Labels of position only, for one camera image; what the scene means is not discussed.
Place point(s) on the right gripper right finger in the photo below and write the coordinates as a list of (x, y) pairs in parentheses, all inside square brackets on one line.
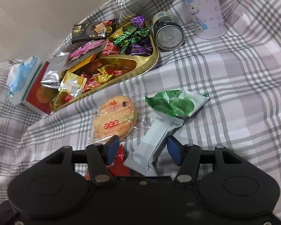
[(187, 158)]

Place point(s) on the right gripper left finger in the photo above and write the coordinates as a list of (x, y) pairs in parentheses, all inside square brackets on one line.
[(99, 156)]

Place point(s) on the pale grey snack packet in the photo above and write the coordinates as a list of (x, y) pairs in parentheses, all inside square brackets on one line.
[(144, 158)]

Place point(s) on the round rice cracker packet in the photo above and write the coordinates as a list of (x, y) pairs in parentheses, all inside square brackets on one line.
[(117, 116)]

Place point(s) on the green white snack packet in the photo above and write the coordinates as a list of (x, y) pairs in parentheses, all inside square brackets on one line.
[(177, 103)]

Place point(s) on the red snack packet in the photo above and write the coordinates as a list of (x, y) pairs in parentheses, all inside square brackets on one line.
[(117, 168)]

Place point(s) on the red wrapped candies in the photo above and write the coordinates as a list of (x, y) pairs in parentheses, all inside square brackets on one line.
[(93, 79)]

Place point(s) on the yellow white pastry packet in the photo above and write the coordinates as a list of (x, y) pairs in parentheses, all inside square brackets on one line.
[(72, 84)]

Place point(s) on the gold wrapped candies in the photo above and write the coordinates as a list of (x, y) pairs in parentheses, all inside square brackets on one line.
[(103, 74)]

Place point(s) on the red orange pastry box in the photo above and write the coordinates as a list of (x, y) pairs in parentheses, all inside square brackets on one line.
[(34, 98)]

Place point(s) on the silver foil snack packet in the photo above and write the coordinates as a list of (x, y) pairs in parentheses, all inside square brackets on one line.
[(52, 75)]

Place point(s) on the orange long snack bar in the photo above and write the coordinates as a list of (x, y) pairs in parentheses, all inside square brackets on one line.
[(80, 64)]

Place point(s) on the pink snack packet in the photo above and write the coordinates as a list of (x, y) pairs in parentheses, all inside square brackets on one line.
[(84, 49)]

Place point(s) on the gold snack tray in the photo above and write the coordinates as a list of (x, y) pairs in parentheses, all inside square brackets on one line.
[(134, 64)]

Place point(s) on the blue tissue pack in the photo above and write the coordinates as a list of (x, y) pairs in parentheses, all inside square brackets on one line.
[(20, 77)]

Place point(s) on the purple wrapped candies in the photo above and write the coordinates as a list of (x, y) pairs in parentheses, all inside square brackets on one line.
[(144, 47)]

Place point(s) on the dark green drink can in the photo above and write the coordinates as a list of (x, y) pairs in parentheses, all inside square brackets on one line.
[(169, 35)]

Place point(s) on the green wrapped candies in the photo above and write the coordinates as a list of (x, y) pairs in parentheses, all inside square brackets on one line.
[(130, 36)]

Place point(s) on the black chocolate wafer packet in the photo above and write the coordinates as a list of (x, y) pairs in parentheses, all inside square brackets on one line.
[(89, 31)]

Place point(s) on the purple water bottle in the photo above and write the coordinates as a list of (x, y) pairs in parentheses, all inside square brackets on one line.
[(208, 19)]

